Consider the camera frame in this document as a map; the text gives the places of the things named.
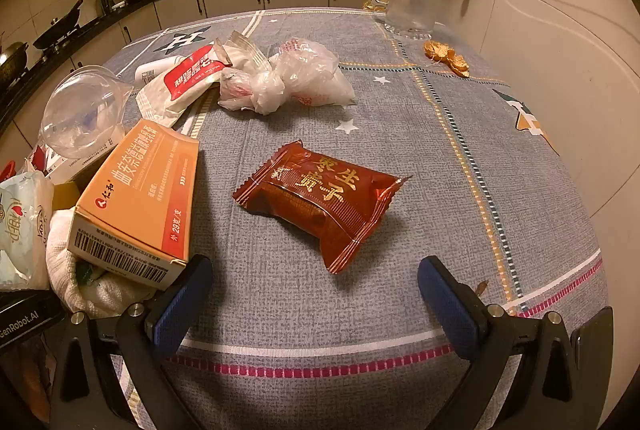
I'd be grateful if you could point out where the grey patterned tablecloth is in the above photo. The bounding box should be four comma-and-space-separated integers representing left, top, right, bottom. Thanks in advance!
37, 7, 613, 430

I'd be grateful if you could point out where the white towel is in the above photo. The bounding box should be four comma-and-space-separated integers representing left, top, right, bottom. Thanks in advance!
46, 209, 158, 318

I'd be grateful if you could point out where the white plastic bag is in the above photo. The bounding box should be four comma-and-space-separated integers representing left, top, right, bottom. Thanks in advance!
217, 37, 357, 115

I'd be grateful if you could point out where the green white packet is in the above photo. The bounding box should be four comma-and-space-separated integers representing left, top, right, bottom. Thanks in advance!
0, 172, 55, 291

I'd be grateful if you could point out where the white plastic bottle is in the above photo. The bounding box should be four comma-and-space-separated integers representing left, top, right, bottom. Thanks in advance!
135, 55, 183, 86

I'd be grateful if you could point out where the lidded steel wok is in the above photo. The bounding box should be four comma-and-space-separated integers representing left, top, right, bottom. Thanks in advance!
0, 41, 28, 83

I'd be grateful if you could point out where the clear plastic cup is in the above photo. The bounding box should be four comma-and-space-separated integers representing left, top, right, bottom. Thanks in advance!
41, 65, 135, 159

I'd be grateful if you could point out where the red snack packet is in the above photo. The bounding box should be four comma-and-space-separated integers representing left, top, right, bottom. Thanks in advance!
232, 140, 413, 275

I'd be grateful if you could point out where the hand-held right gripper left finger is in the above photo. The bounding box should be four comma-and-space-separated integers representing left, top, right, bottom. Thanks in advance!
50, 254, 216, 430

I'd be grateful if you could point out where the white red pouch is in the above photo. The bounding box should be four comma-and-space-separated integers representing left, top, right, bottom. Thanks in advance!
135, 38, 232, 130

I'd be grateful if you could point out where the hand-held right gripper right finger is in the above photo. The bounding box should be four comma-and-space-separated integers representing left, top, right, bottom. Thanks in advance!
417, 255, 586, 430

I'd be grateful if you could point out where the orange peel piece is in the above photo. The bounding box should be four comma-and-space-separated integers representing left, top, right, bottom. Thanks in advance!
447, 50, 470, 77
424, 40, 452, 60

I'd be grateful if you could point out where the black wok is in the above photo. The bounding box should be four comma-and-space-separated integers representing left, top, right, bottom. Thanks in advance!
32, 0, 86, 48

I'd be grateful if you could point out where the orange medicine box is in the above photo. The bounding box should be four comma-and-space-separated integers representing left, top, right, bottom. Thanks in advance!
66, 120, 201, 288

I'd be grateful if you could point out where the clear ridged plastic lid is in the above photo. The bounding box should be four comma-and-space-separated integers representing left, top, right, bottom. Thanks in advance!
220, 30, 275, 73

